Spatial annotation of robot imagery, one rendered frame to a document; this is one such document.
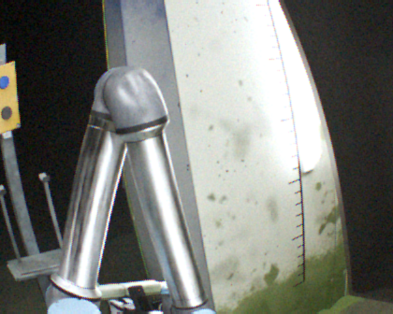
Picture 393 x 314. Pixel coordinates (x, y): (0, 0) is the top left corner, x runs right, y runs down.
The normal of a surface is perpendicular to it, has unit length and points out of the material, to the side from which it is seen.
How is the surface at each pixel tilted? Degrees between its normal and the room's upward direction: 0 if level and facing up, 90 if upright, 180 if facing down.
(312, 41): 90
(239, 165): 90
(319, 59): 90
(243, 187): 90
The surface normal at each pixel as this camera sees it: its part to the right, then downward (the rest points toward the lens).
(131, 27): 0.51, 0.09
